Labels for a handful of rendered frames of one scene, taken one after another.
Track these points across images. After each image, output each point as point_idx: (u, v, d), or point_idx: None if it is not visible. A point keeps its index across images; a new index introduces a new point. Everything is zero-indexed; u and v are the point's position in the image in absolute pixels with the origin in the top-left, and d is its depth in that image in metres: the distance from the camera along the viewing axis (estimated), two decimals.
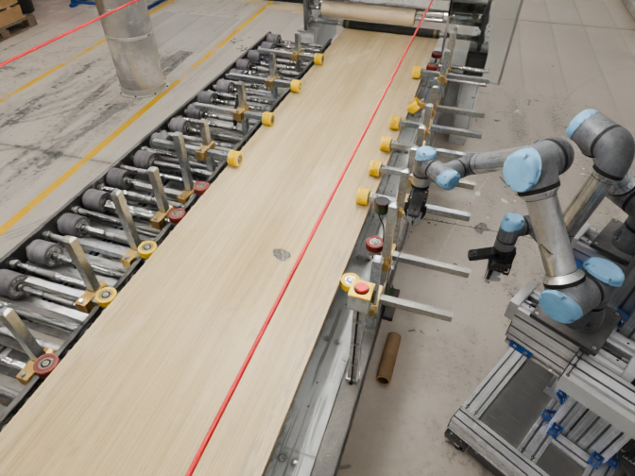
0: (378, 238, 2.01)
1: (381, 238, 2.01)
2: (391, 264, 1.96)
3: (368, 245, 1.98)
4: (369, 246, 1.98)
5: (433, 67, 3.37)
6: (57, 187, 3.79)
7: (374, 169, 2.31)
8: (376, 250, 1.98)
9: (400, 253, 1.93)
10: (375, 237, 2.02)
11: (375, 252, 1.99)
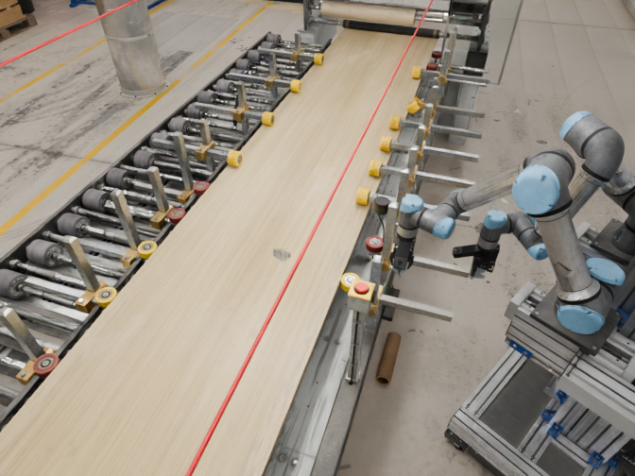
0: (378, 238, 2.01)
1: (381, 238, 2.01)
2: (390, 267, 1.96)
3: (368, 245, 1.98)
4: (369, 246, 1.98)
5: (433, 67, 3.37)
6: (57, 187, 3.79)
7: (374, 169, 2.31)
8: (376, 250, 1.98)
9: (394, 273, 1.89)
10: (375, 237, 2.02)
11: (375, 252, 1.99)
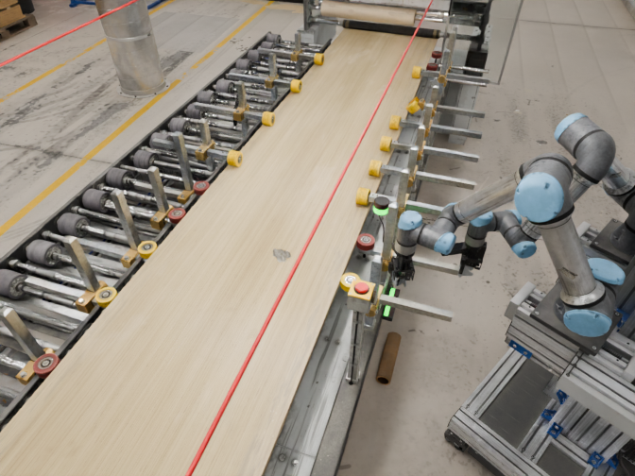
0: (368, 236, 2.02)
1: (371, 236, 2.02)
2: None
3: (359, 243, 1.99)
4: (360, 245, 1.99)
5: (433, 67, 3.37)
6: (57, 187, 3.79)
7: (374, 169, 2.31)
8: (367, 248, 1.99)
9: None
10: (366, 235, 2.03)
11: (366, 250, 2.00)
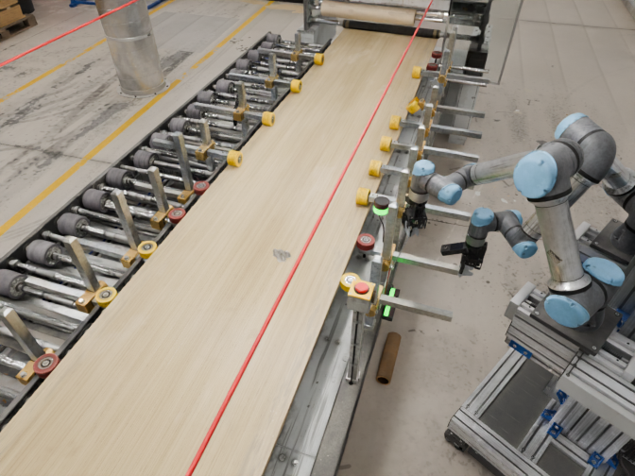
0: (368, 236, 2.02)
1: (371, 236, 2.02)
2: (391, 264, 1.96)
3: (359, 243, 1.99)
4: (360, 245, 1.99)
5: (433, 67, 3.37)
6: (57, 187, 3.79)
7: (374, 169, 2.31)
8: (367, 248, 1.99)
9: (400, 252, 1.93)
10: (366, 235, 2.03)
11: (366, 250, 2.00)
